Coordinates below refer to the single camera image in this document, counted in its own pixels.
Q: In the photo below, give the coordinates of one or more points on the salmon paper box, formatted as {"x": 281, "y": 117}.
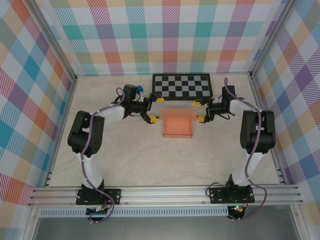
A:
{"x": 177, "y": 125}

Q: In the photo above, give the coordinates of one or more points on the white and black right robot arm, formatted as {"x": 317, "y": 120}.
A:
{"x": 257, "y": 132}

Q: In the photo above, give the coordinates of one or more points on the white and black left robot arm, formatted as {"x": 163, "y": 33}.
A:
{"x": 86, "y": 132}

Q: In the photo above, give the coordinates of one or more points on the small blue block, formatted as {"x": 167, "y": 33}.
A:
{"x": 140, "y": 88}

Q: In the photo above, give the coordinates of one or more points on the black grey checkerboard panel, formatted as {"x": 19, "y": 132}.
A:
{"x": 180, "y": 87}

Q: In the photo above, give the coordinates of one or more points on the small controller circuit board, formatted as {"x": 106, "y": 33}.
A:
{"x": 237, "y": 209}
{"x": 98, "y": 211}

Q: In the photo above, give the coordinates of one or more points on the grey metal panel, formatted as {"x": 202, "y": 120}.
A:
{"x": 162, "y": 228}

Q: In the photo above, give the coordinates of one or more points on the aluminium mounting rail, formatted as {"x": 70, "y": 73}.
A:
{"x": 162, "y": 195}

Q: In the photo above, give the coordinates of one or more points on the aluminium table side rail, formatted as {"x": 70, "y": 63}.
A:
{"x": 277, "y": 160}
{"x": 61, "y": 130}

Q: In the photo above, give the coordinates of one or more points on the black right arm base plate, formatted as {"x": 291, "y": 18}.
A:
{"x": 216, "y": 196}

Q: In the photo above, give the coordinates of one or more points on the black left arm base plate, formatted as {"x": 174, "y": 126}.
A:
{"x": 115, "y": 195}

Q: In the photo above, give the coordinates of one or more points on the aluminium frame post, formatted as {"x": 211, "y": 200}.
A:
{"x": 53, "y": 41}
{"x": 273, "y": 40}

